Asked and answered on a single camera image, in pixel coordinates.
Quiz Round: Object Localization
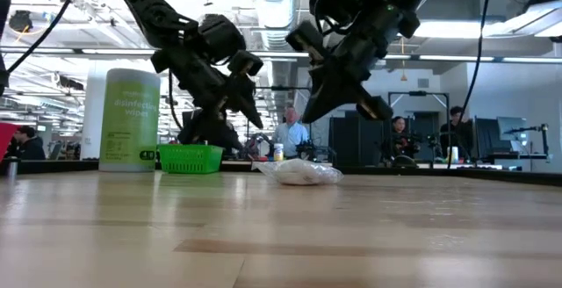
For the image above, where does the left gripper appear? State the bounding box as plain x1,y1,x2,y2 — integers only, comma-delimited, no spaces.
150,13,265,146

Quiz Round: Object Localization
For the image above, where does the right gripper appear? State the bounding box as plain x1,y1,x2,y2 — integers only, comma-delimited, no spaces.
284,0,422,126

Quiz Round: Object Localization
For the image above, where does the vanity pack clear bag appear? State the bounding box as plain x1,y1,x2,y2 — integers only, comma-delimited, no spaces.
252,158,345,187

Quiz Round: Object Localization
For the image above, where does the person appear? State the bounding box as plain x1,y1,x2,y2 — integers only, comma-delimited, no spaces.
389,115,419,161
438,105,474,161
224,120,244,152
11,125,47,162
271,105,311,158

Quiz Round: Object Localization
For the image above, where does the black partition panel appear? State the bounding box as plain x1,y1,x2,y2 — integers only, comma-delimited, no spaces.
328,111,394,169

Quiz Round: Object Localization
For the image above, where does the narrow green plastic basket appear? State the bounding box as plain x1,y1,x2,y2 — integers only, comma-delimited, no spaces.
156,143,225,175

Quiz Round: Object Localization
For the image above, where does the green disinfecting wipes canister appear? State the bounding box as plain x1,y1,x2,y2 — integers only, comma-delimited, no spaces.
98,67,162,174

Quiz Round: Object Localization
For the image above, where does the white pillar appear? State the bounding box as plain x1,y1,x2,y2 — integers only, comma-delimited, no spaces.
81,61,116,160

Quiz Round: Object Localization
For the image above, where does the long LED light bar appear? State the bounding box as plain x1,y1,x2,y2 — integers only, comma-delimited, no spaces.
0,46,562,65

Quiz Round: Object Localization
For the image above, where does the grey computer monitor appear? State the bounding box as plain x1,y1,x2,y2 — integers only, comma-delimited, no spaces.
495,115,529,143

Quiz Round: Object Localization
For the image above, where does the black ceiling fixture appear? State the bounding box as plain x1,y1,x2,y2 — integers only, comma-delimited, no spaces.
7,10,34,33

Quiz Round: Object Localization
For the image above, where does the black looping cable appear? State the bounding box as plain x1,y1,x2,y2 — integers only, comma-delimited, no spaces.
167,68,184,132

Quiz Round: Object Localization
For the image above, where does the background black rig frame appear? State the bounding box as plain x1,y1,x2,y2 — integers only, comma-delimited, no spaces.
387,90,450,166
246,85,313,157

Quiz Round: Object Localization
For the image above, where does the black aluminium table frame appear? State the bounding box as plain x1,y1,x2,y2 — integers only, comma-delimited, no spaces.
0,159,562,188

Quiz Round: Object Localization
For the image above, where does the long black cable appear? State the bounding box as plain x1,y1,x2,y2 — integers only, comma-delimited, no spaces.
446,0,494,169

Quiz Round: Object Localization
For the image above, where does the short silver metal post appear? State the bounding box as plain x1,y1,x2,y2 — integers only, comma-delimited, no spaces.
5,156,19,180

